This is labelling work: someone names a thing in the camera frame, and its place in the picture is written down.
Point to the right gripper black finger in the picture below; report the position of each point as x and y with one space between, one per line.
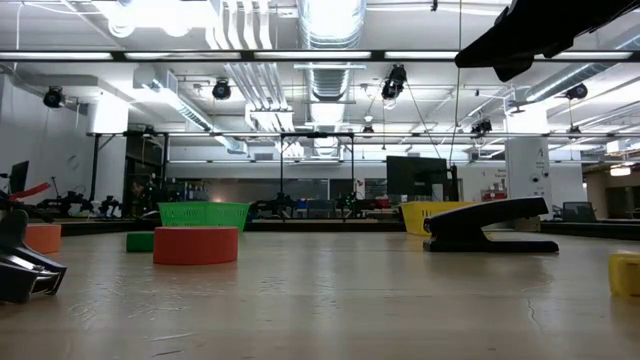
511 70
550 25

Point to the black stapler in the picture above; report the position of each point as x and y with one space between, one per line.
475 220

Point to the yellow mini stapler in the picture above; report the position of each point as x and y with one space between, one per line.
625 275

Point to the red tape roll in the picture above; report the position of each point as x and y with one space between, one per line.
195 245

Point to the green mini stapler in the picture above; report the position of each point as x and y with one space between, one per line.
140 242

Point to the orange tape roll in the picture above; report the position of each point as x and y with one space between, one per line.
44 238

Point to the black background robot arm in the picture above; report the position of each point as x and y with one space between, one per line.
65 202
274 205
110 206

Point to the white pillar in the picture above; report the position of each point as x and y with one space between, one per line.
527 165

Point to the red cabinet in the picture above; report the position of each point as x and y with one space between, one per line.
494 195

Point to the black overhead beam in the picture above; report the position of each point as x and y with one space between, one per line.
377 55

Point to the large black monitor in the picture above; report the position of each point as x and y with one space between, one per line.
415 177

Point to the yellow plastic basket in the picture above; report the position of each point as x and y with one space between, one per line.
412 215

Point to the green plastic basket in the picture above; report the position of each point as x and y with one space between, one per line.
204 215

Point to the person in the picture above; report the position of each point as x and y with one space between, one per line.
138 190

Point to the red background object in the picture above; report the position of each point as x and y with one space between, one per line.
30 191

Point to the small black monitor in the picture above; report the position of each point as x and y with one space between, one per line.
20 175

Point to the black ceiling-hung camera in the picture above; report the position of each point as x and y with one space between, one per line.
577 91
395 82
53 97
221 90
481 126

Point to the lit wall lamp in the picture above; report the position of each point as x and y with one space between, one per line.
620 171

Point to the silver ceiling duct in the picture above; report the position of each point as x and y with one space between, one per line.
330 30

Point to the black background rig frame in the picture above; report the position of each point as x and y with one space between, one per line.
317 134

